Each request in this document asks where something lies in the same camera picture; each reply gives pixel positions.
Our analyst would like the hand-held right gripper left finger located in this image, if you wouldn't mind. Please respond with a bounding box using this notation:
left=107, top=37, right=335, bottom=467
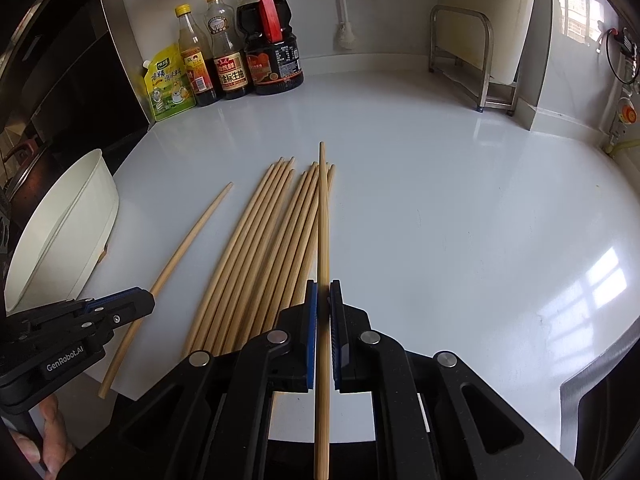
left=60, top=280, right=321, bottom=480

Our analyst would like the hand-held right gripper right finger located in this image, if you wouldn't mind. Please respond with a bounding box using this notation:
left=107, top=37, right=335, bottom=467
left=327, top=280, right=583, bottom=480

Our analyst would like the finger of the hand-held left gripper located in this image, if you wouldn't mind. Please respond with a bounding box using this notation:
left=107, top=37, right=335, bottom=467
left=50, top=287, right=146, bottom=313
left=80, top=290, right=157, bottom=336

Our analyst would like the white round basin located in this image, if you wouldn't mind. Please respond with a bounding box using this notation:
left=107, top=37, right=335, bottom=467
left=4, top=148, right=121, bottom=313

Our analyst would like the pile of wooden chopsticks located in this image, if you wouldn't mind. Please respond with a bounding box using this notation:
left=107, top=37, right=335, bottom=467
left=182, top=156, right=336, bottom=361

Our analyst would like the wooden chopstick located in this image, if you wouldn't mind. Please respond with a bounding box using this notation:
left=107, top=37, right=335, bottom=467
left=97, top=181, right=235, bottom=401
left=312, top=141, right=332, bottom=480

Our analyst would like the person's left hand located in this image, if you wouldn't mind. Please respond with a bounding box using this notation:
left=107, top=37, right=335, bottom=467
left=10, top=392, right=78, bottom=476

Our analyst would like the brown pot with lid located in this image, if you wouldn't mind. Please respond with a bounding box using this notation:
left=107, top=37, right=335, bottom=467
left=2, top=137, right=58, bottom=221

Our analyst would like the yellow green seasoning pouch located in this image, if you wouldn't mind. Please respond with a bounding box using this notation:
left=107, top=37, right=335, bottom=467
left=141, top=42, right=197, bottom=122

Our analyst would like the dark vinegar bottle yellow cap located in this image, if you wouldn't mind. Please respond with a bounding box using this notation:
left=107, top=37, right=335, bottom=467
left=174, top=4, right=219, bottom=107

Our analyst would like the black range hood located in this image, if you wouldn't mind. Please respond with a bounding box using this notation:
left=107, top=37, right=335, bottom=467
left=0, top=0, right=151, bottom=171

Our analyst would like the clear soy sauce bottle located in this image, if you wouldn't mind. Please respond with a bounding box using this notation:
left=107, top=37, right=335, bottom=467
left=203, top=0, right=252, bottom=101

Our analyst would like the dark steel sink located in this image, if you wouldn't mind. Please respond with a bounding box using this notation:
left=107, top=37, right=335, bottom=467
left=559, top=332, right=640, bottom=471

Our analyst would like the white bottle brush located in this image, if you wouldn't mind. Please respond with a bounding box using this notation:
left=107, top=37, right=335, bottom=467
left=331, top=0, right=358, bottom=51

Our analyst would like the steel cutting board rack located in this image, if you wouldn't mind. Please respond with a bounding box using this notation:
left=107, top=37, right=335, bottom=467
left=428, top=5, right=518, bottom=117

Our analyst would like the white cutting board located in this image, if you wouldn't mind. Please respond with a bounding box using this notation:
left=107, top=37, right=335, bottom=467
left=480, top=0, right=553, bottom=86

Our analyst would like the gas valve with orange knob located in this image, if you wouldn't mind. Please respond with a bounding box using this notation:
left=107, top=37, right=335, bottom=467
left=607, top=95, right=640, bottom=156

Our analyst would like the window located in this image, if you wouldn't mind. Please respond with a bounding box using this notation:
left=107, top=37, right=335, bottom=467
left=550, top=0, right=616, bottom=46

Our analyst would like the large red handled sauce bottle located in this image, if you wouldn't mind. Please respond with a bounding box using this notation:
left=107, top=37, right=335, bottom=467
left=236, top=0, right=304, bottom=96

